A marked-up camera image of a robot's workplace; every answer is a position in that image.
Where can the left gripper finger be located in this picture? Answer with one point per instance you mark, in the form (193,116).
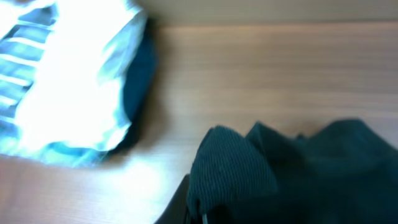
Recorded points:
(176,212)

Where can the black t-shirt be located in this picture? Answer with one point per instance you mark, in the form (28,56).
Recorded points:
(344,173)

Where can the dark blue folded garment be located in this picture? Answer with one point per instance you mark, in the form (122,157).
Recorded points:
(139,78)

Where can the white striped folded garment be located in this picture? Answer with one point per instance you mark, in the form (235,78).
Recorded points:
(63,69)

